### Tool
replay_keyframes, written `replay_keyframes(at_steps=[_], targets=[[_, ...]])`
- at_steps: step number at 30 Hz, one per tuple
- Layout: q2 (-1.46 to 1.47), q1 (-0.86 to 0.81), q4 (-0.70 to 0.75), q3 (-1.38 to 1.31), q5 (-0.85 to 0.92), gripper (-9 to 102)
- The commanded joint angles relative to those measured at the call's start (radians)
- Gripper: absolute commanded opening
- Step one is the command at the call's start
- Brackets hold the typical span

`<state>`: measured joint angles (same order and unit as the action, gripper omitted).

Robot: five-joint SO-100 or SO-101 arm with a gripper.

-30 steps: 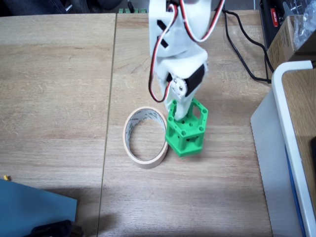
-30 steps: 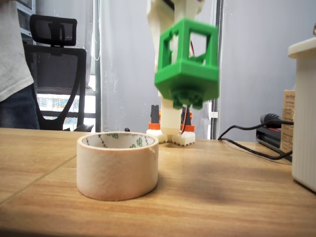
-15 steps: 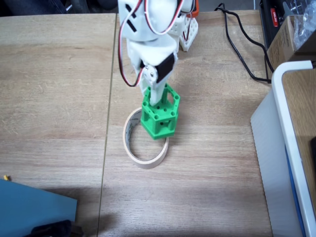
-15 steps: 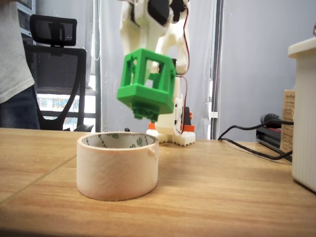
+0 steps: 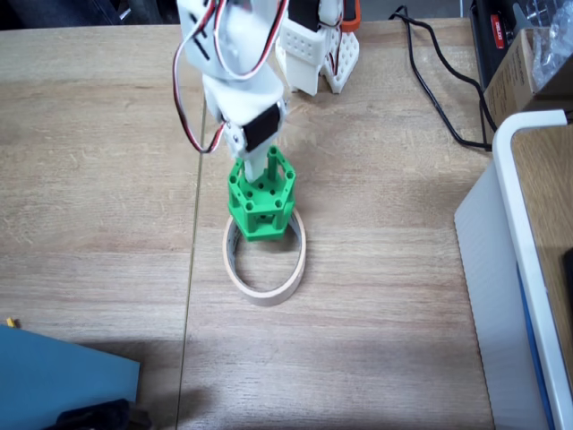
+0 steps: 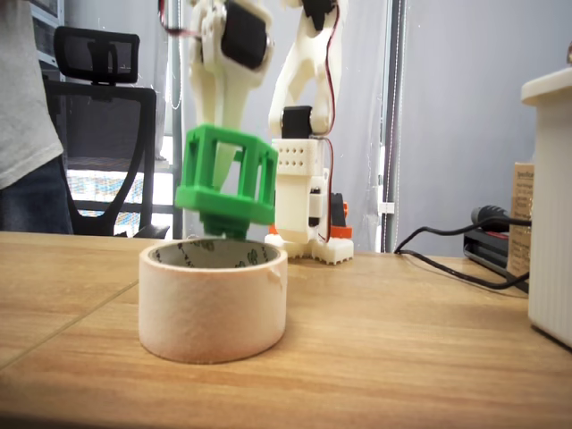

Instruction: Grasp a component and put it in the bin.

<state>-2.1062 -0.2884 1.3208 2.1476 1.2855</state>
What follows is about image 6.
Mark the red white base servo wire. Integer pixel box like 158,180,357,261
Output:
317,0,342,245

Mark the green hexagonal printed component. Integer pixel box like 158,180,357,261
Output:
173,122,280,240

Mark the black mesh office chair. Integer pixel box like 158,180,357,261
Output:
41,25,172,239

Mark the person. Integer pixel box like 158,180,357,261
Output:
0,0,75,236

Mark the black power cable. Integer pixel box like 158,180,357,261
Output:
393,216,533,290

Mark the beige masking tape roll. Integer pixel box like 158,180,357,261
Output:
138,238,289,366

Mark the grey vertical pole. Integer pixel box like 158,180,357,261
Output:
383,0,408,254

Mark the grey window frame post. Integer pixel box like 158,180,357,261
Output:
169,0,186,240

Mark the brown cardboard box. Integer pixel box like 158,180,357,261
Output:
509,161,536,277

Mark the white ribbed plastic bin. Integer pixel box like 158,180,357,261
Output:
519,66,572,350

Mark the red white gripper servo wire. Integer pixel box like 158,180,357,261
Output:
156,0,203,41

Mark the black ribbed plug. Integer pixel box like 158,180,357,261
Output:
469,204,533,231

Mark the grey storage shelf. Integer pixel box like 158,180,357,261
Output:
28,0,68,84

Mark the black device with red label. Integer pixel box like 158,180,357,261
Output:
461,226,531,295

